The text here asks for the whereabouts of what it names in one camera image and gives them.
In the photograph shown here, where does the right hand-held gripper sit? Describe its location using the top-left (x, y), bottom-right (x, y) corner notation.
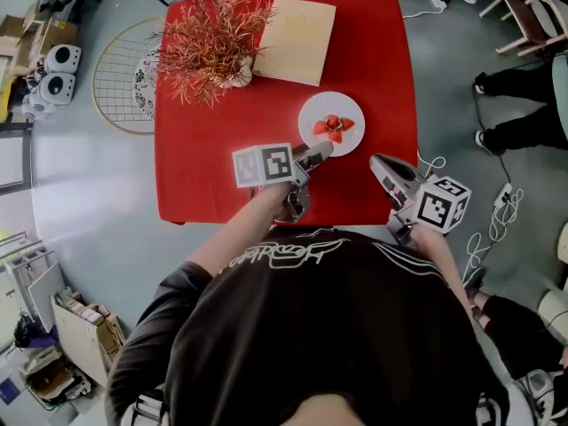
top-left (369, 153), bottom-right (472, 246)

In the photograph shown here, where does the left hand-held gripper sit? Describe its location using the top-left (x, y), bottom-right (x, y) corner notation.
top-left (232, 141), bottom-right (335, 224)

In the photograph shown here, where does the white round plate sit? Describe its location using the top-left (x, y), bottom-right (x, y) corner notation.
top-left (297, 91), bottom-right (367, 158)

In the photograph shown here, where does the person's left forearm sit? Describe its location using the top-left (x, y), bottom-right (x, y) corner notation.
top-left (188, 184), bottom-right (290, 279)

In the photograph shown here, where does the person's right forearm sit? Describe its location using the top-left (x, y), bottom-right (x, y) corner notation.
top-left (410, 226), bottom-right (474, 323)

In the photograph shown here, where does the red square table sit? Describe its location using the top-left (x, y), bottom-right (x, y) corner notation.
top-left (154, 0), bottom-right (419, 227)

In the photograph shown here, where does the pink bubble vase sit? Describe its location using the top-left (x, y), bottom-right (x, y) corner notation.
top-left (217, 55), bottom-right (255, 90)

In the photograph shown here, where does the beige flat book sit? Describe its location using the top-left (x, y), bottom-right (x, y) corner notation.
top-left (252, 0), bottom-right (337, 88)

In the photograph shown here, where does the dried red plant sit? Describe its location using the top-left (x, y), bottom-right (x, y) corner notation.
top-left (148, 0), bottom-right (279, 109)

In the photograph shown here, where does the person's black printed shirt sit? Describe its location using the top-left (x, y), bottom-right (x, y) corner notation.
top-left (104, 227), bottom-right (511, 426)

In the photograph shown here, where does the floral patterned cushion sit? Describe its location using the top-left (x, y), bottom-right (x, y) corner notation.
top-left (132, 47), bottom-right (162, 122)

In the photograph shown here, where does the light wooden stool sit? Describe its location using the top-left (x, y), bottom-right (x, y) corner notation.
top-left (477, 0), bottom-right (568, 58)

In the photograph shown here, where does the white sneaker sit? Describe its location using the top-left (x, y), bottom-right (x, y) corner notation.
top-left (517, 367), bottom-right (568, 426)

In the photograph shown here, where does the white round-eyed speaker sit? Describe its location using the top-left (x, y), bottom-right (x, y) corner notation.
top-left (43, 43), bottom-right (83, 75)
top-left (37, 72), bottom-right (77, 107)

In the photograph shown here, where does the cardboard box of books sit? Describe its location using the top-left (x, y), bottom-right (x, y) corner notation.
top-left (50, 287), bottom-right (128, 389)

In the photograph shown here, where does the open cardboard box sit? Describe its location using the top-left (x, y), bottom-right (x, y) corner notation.
top-left (0, 0), bottom-right (80, 77)

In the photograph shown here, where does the black framed panel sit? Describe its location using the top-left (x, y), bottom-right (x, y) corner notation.
top-left (0, 121), bottom-right (35, 195)

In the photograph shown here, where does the white flat panel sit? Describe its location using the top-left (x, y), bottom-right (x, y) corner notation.
top-left (4, 246), bottom-right (67, 335)

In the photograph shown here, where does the purple bag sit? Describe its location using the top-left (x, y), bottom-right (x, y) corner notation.
top-left (12, 312), bottom-right (59, 351)

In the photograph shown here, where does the black cable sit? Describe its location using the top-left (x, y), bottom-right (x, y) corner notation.
top-left (471, 72), bottom-right (512, 185)

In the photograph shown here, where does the coiled white cable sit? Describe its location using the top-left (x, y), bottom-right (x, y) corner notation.
top-left (460, 187), bottom-right (525, 286)

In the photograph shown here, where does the round wire grid rack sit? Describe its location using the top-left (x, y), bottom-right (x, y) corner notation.
top-left (91, 14), bottom-right (169, 137)

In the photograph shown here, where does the gray shoulder strap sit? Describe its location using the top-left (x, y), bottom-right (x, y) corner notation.
top-left (130, 387), bottom-right (170, 426)
top-left (475, 395), bottom-right (503, 426)

